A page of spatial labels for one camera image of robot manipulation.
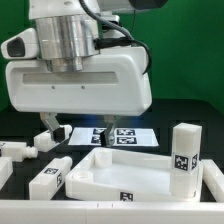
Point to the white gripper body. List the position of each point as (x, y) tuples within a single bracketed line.
[(110, 83)]

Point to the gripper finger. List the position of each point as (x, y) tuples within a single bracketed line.
[(56, 131), (107, 137)]

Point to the white desk tabletop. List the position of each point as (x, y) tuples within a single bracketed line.
[(107, 174)]

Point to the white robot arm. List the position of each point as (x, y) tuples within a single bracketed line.
[(78, 59)]

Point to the white fiducial marker sheet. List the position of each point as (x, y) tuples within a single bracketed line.
[(122, 137)]

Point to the white left border block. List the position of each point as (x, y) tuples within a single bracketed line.
[(6, 169)]

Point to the white border block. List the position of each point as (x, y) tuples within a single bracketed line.
[(6, 169), (214, 179)]

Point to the white right border block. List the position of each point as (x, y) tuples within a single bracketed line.
[(214, 179)]

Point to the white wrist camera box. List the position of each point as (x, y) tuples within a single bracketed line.
[(21, 46)]

